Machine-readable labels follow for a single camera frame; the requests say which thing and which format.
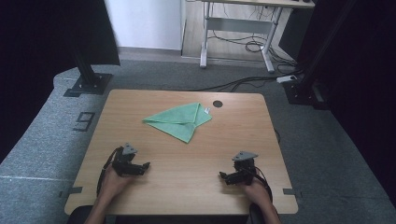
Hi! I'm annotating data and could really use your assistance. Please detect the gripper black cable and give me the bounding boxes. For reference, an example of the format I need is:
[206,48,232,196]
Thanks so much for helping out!
[96,147,123,197]
[248,166,275,203]

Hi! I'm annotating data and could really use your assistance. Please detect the person's right leg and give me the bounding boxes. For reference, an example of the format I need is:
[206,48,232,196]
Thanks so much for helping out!
[247,203,263,224]

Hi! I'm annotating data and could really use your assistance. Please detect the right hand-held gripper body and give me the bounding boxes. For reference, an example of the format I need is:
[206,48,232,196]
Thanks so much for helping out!
[232,150,259,187]

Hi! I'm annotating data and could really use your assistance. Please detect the black computer tower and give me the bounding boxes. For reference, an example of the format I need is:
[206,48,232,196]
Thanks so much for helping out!
[278,7,310,61]

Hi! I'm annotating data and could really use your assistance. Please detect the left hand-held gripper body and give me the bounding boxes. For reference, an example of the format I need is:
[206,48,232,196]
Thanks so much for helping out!
[111,143,138,177]

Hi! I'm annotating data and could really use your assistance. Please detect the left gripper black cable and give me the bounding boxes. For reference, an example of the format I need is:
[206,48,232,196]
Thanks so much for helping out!
[96,147,123,197]

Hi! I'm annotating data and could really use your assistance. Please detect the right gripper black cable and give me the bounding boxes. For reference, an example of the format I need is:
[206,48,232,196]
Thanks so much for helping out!
[248,166,275,203]

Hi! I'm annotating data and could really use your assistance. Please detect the white power strip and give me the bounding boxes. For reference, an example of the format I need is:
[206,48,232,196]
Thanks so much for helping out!
[276,75,299,84]

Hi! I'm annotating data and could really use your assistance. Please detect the black metal stand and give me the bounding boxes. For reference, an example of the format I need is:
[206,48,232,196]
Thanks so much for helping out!
[64,46,114,98]
[284,0,358,105]

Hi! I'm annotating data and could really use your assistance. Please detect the person's leg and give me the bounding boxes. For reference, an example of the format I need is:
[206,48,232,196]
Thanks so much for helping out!
[247,203,263,224]
[65,204,98,224]

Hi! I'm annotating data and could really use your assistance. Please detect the black floor cables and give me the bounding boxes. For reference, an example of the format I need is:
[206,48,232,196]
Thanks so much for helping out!
[190,29,304,93]

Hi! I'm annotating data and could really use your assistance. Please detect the person's left hand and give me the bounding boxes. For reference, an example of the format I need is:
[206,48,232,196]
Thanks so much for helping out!
[101,165,135,201]

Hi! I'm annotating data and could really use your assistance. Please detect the person's left leg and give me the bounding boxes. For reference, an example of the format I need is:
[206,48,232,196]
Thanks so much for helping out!
[65,204,98,224]

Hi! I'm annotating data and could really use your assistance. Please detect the white metal desk frame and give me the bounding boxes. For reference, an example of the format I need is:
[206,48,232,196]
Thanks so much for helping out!
[199,0,316,74]

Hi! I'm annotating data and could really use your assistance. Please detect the green cloth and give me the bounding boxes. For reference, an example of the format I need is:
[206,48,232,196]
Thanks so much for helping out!
[142,102,214,145]

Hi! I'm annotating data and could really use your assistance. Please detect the black curtain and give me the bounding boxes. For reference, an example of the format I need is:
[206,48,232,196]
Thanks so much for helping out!
[0,0,121,163]
[295,0,396,207]

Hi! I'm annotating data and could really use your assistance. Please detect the grey tape strip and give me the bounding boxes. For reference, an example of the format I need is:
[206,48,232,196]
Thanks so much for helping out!
[282,188,304,199]
[58,186,84,199]

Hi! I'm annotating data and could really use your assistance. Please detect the person's right hand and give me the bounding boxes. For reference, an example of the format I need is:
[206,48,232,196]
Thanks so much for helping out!
[242,183,272,206]

